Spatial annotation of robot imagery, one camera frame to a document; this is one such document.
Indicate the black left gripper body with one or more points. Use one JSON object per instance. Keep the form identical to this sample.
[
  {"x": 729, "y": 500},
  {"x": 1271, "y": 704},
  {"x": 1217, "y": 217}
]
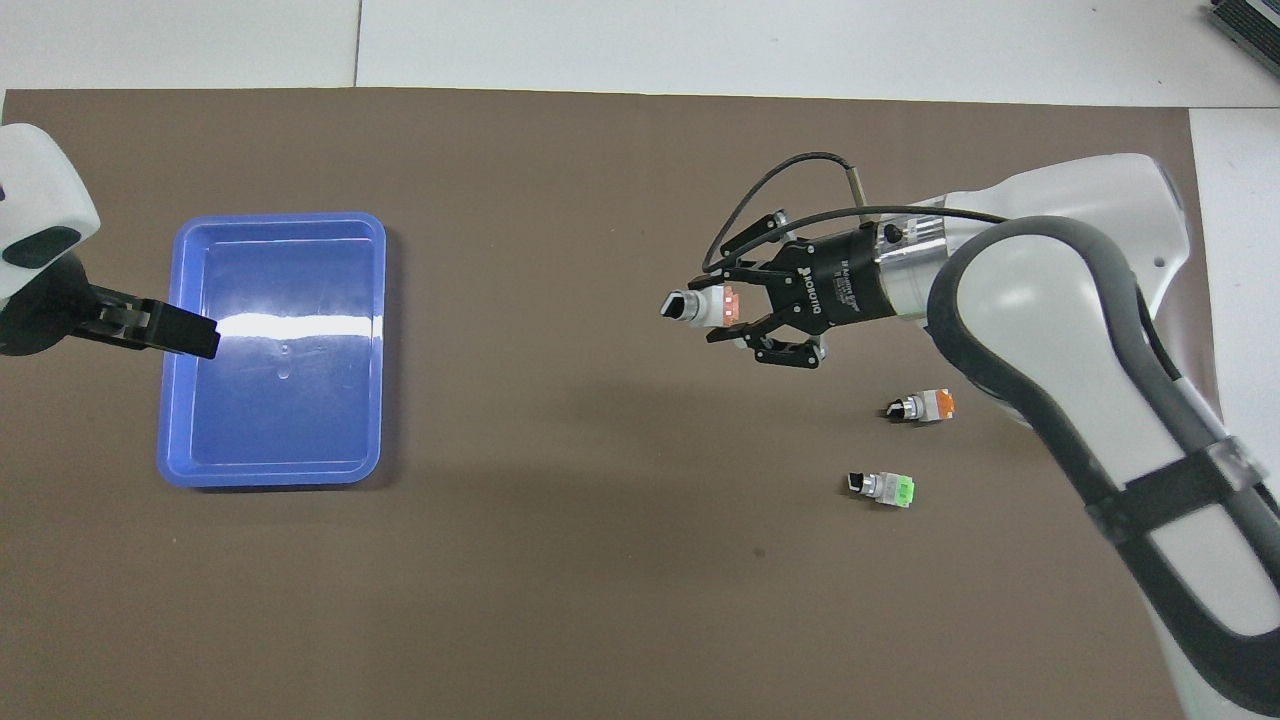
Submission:
[{"x": 40, "y": 315}]

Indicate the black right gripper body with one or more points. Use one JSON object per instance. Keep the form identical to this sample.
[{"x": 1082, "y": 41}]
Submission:
[{"x": 840, "y": 280}]

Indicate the selector switch with orange block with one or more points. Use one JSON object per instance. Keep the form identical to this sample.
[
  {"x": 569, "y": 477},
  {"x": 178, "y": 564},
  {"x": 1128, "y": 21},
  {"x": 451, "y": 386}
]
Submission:
[
  {"x": 700, "y": 305},
  {"x": 925, "y": 405}
]

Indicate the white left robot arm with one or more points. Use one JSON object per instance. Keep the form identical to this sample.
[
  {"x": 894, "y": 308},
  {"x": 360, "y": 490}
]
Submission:
[{"x": 35, "y": 190}]

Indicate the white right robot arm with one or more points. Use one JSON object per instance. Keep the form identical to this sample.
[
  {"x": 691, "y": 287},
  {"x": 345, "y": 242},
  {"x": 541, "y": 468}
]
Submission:
[{"x": 1040, "y": 330}]

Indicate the blue plastic tray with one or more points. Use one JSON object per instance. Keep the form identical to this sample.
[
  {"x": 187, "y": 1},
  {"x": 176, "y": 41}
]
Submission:
[{"x": 290, "y": 420}]

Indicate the brown paper table mat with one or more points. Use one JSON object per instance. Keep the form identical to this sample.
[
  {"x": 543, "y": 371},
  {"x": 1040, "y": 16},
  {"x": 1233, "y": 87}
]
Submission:
[{"x": 500, "y": 560}]

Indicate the grey finned metal device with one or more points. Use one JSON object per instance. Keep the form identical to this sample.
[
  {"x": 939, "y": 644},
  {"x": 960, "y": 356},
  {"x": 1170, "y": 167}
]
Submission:
[{"x": 1250, "y": 20}]

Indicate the selector switch with green block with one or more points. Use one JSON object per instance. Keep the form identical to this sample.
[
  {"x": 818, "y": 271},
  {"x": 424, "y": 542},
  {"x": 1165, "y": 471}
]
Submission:
[{"x": 885, "y": 488}]

